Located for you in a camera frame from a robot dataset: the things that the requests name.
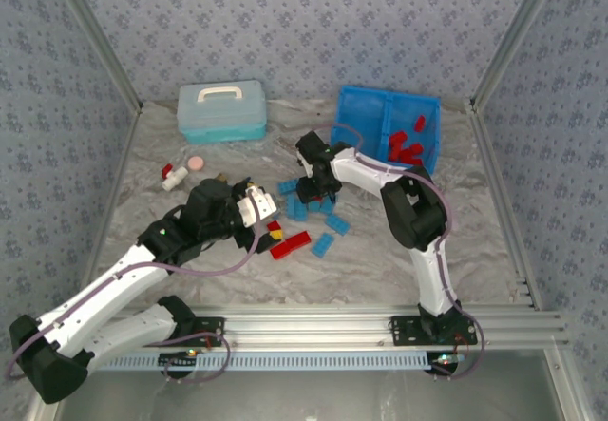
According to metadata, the aluminium corner post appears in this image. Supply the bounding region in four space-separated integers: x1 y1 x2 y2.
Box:
47 0 143 113
469 0 569 111

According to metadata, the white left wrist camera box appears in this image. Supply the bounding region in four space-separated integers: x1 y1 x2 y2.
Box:
236 182 279 228

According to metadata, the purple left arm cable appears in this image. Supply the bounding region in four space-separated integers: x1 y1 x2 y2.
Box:
4 195 261 380

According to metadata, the aluminium left corner post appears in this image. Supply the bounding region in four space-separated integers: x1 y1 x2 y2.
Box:
47 0 143 113

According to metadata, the aluminium left side rail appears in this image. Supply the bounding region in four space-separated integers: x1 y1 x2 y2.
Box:
85 106 143 308

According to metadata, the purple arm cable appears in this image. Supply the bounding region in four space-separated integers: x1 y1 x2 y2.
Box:
4 195 261 380
311 124 485 380

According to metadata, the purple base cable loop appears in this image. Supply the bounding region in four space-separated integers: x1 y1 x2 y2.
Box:
142 330 233 385

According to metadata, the right circuit board with LED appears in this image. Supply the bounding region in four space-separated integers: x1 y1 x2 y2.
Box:
429 352 463 375

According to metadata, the teal storage box with handle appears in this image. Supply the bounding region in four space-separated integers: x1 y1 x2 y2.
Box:
176 79 268 145

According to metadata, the white PVC valve red handle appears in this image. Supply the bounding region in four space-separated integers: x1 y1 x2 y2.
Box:
160 163 190 192

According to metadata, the aluminium front rail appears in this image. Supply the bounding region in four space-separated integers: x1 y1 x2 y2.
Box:
108 304 569 351

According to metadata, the aluminium rail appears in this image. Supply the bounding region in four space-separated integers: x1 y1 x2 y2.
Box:
467 102 542 311
85 106 143 308
108 304 569 351

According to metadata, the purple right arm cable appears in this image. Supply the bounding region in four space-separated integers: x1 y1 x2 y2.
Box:
311 124 485 380

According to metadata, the blue two-compartment bin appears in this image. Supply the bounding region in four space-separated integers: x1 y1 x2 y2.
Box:
331 86 442 177

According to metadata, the left circuit board with LED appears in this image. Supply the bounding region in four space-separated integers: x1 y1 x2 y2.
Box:
159 350 200 371

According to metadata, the aluminium right side rail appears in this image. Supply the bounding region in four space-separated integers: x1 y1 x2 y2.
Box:
467 102 542 311

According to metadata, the circuit board with led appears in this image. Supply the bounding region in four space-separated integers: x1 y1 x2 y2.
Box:
159 350 200 371
429 352 463 375

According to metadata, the aluminium right corner post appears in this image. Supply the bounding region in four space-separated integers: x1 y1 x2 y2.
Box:
469 0 569 111

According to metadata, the slotted light blue cable duct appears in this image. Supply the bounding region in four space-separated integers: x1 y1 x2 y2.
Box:
94 350 428 373

